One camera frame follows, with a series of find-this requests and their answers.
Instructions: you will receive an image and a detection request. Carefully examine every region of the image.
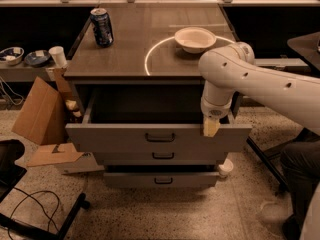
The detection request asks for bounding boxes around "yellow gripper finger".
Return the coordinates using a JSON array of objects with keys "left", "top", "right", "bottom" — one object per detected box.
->
[{"left": 203, "top": 117, "right": 220, "bottom": 137}]

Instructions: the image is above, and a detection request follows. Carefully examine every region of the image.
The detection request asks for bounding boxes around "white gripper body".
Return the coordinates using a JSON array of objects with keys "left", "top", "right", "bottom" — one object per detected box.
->
[{"left": 201, "top": 98, "right": 232, "bottom": 119}]

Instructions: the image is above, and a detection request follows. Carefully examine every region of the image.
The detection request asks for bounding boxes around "grey top drawer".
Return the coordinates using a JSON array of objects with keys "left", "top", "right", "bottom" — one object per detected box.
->
[{"left": 66, "top": 84, "right": 251, "bottom": 155}]

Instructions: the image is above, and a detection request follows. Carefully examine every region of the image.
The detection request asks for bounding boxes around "grey drawer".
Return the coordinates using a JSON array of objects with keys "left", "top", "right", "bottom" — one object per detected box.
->
[
  {"left": 66, "top": 84, "right": 251, "bottom": 155},
  {"left": 103, "top": 172, "right": 219, "bottom": 188},
  {"left": 94, "top": 151, "right": 227, "bottom": 165}
]

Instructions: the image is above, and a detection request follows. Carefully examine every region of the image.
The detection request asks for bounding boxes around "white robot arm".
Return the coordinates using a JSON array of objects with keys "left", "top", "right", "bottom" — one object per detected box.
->
[{"left": 198, "top": 42, "right": 320, "bottom": 134}]

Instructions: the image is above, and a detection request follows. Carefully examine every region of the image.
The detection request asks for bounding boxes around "grey drawer cabinet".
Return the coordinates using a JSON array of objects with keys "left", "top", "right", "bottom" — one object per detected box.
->
[{"left": 63, "top": 2, "right": 254, "bottom": 189}]

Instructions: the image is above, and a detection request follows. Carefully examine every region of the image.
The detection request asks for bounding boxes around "grey middle drawer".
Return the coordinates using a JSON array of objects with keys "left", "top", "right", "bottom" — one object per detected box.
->
[{"left": 94, "top": 151, "right": 227, "bottom": 165}]

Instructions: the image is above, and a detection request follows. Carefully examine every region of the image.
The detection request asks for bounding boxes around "grey bottom drawer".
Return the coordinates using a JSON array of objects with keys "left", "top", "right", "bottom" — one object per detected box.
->
[{"left": 103, "top": 172, "right": 219, "bottom": 188}]

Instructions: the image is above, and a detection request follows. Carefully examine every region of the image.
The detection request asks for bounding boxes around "open cardboard box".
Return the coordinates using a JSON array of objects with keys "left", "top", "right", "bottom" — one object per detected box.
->
[{"left": 12, "top": 68, "right": 104, "bottom": 174}]

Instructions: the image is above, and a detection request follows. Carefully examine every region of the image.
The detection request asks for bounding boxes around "white cup on floor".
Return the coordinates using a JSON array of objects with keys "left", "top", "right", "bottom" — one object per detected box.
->
[{"left": 218, "top": 159, "right": 234, "bottom": 178}]

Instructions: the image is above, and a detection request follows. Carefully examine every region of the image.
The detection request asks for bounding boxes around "white paper bowl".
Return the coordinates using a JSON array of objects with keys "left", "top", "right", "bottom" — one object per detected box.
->
[{"left": 174, "top": 27, "right": 217, "bottom": 54}]

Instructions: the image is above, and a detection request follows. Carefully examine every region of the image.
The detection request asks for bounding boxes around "black stand leg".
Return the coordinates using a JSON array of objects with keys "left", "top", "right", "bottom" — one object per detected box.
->
[{"left": 246, "top": 128, "right": 320, "bottom": 192}]

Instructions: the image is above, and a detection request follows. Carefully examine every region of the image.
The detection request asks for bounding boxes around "person's dark trouser leg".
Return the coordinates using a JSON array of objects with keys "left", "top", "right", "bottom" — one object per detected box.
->
[{"left": 280, "top": 141, "right": 320, "bottom": 240}]

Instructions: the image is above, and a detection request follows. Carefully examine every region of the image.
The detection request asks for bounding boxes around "blue soda can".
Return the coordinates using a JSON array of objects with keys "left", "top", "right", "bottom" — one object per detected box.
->
[{"left": 90, "top": 8, "right": 114, "bottom": 47}]

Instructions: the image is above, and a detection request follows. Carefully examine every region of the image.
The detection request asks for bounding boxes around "white paper cup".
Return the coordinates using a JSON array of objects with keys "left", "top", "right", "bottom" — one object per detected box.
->
[{"left": 49, "top": 46, "right": 67, "bottom": 68}]

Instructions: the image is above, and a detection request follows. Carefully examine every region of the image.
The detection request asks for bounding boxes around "black rolling stand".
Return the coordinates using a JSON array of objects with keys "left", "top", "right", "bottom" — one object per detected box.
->
[{"left": 0, "top": 139, "right": 90, "bottom": 240}]

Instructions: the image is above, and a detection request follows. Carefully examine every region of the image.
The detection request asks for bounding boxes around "white blue bowl on shelf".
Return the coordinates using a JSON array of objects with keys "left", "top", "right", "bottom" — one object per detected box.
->
[{"left": 0, "top": 47, "right": 24, "bottom": 66}]

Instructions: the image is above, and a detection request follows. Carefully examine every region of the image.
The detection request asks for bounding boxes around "grey low shelf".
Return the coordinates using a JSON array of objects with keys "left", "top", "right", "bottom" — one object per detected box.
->
[{"left": 0, "top": 61, "right": 58, "bottom": 82}]

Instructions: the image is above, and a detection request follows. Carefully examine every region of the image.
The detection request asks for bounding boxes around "black cable on floor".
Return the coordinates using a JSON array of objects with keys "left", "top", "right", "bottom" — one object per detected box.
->
[{"left": 7, "top": 187, "right": 62, "bottom": 233}]

